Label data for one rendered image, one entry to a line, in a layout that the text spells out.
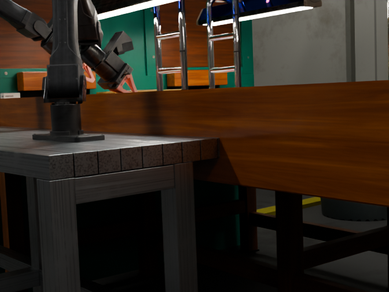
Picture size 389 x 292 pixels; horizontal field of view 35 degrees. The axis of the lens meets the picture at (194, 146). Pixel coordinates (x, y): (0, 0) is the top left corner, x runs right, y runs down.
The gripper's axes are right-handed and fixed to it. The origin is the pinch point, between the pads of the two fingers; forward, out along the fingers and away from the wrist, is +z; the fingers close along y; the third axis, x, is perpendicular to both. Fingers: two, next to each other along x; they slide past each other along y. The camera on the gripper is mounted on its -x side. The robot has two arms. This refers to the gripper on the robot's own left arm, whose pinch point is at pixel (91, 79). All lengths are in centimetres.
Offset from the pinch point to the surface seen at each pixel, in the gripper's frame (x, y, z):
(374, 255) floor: -23, -12, 152
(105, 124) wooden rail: 23, -45, -8
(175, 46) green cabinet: -54, 44, 40
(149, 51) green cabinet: -43, 42, 30
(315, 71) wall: -170, 130, 188
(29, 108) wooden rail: 19.9, 3.0, -10.3
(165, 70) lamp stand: -19.7, -3.3, 19.1
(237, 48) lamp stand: -41, -14, 33
